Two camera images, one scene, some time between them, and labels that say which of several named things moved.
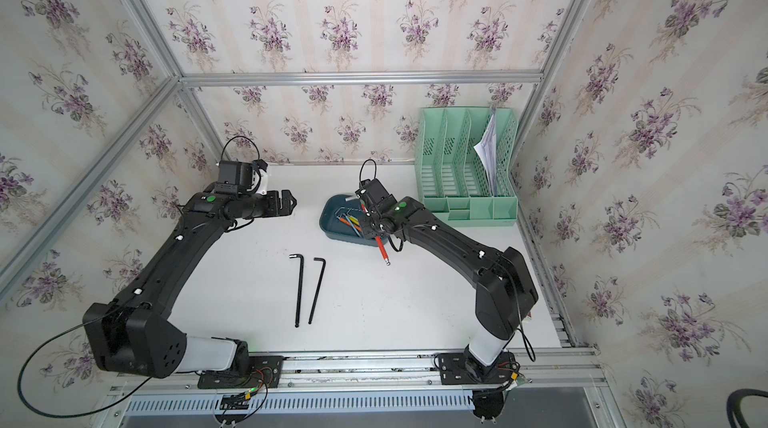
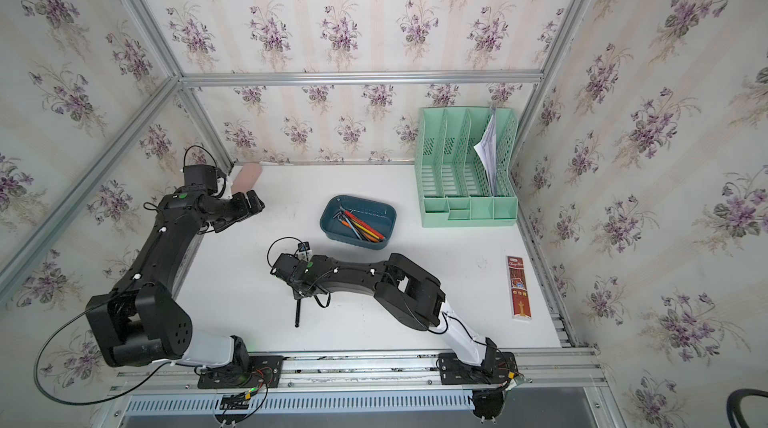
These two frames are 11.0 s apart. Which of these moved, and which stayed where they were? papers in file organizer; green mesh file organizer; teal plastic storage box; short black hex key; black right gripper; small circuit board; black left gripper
Moved: black left gripper; black right gripper; short black hex key
Stayed: papers in file organizer; green mesh file organizer; small circuit board; teal plastic storage box
